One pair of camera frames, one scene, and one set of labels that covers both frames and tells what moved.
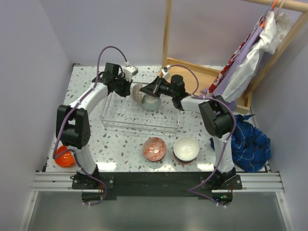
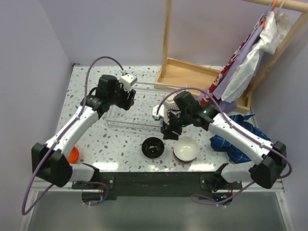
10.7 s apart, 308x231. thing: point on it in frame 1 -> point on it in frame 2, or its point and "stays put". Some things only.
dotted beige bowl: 137,94 -> 170,103
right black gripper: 154,88 -> 167,128
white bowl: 186,149 stays put
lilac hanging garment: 232,105 stays put
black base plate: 157,186 stays put
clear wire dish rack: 139,110 stays put
